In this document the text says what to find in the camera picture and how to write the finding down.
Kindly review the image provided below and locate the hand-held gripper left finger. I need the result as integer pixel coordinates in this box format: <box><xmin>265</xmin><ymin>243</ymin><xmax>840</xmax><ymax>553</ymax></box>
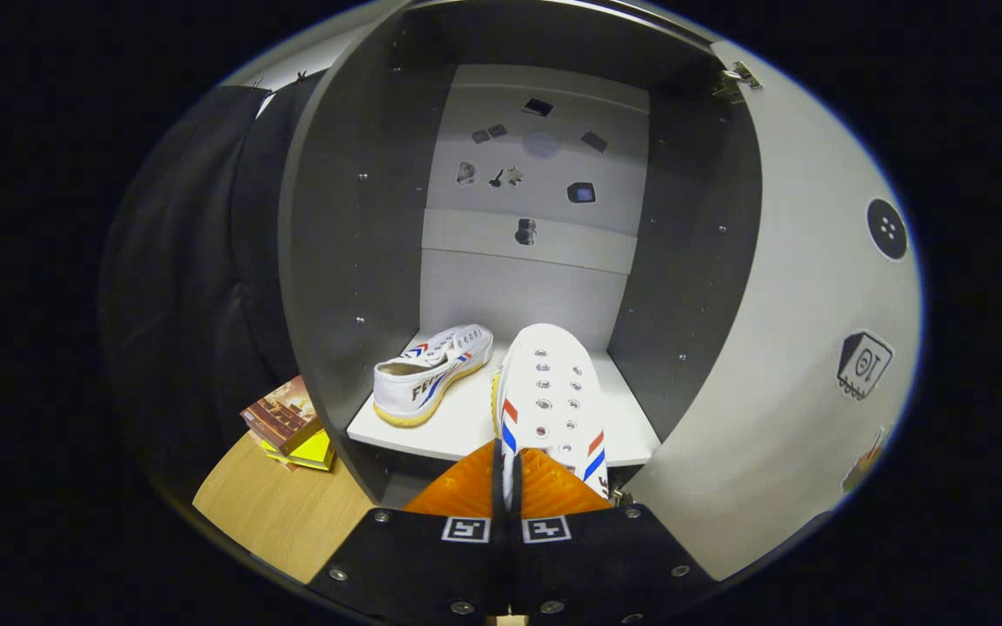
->
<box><xmin>308</xmin><ymin>439</ymin><xmax>506</xmax><ymax>626</ymax></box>

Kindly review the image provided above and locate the black backdrop cloth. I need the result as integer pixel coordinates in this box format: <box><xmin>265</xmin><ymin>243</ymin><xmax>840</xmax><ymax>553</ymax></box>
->
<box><xmin>101</xmin><ymin>70</ymin><xmax>328</xmax><ymax>505</ymax></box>

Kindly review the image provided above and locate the grey shoe cabinet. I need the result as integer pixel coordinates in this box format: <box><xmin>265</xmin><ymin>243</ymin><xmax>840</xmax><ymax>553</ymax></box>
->
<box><xmin>279</xmin><ymin>0</ymin><xmax>763</xmax><ymax>509</ymax></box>

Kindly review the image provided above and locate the metal door hinge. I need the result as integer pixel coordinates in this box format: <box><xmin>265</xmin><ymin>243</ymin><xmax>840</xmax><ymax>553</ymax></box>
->
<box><xmin>711</xmin><ymin>61</ymin><xmax>763</xmax><ymax>98</ymax></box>

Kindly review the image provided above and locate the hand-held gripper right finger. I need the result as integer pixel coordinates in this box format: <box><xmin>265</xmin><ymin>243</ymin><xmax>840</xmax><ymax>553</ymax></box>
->
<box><xmin>514</xmin><ymin>448</ymin><xmax>719</xmax><ymax>626</ymax></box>

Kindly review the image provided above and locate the brown cover book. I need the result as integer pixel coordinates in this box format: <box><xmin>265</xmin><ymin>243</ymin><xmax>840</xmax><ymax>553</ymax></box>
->
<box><xmin>240</xmin><ymin>376</ymin><xmax>321</xmax><ymax>455</ymax></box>

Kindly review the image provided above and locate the white canvas shoe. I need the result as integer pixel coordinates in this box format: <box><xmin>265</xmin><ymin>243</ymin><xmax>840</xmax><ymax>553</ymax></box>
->
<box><xmin>372</xmin><ymin>323</ymin><xmax>495</xmax><ymax>428</ymax></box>
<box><xmin>491</xmin><ymin>323</ymin><xmax>611</xmax><ymax>509</ymax></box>

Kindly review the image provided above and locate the yellow book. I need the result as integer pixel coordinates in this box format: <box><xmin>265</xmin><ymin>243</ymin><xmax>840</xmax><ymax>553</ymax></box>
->
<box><xmin>259</xmin><ymin>428</ymin><xmax>335</xmax><ymax>472</ymax></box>

